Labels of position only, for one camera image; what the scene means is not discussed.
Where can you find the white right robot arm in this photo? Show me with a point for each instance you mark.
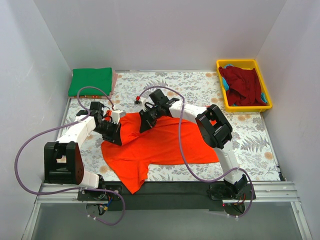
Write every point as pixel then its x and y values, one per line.
pixel 215 130

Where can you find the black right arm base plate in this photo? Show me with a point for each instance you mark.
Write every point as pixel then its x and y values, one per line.
pixel 219 191

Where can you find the orange t shirt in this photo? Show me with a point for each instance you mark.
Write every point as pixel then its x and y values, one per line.
pixel 158 146

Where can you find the folded pink t shirt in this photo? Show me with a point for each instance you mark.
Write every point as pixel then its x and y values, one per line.
pixel 114 81

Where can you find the folded green t shirt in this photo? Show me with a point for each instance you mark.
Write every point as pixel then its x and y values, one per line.
pixel 95 77

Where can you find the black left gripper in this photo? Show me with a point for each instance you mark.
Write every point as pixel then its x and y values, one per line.
pixel 113 132

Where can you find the dark red t shirt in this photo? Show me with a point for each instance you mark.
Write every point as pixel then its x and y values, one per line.
pixel 243 86

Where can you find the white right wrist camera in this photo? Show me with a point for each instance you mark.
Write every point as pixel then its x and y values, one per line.
pixel 140 101

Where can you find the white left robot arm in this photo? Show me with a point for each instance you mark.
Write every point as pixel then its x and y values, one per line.
pixel 63 162

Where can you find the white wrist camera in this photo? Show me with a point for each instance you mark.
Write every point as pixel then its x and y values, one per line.
pixel 116 115
pixel 140 101

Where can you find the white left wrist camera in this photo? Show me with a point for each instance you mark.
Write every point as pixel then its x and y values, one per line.
pixel 116 115

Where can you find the floral patterned table mat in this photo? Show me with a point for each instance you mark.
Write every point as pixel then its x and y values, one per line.
pixel 250 140

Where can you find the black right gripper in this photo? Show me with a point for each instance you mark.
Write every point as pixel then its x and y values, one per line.
pixel 147 120

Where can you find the aluminium frame rail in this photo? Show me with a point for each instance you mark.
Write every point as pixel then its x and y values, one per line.
pixel 172 211

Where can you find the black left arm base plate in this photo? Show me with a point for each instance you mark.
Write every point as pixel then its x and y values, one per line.
pixel 104 192

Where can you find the yellow plastic bin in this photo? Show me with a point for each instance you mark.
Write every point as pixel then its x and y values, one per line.
pixel 243 87

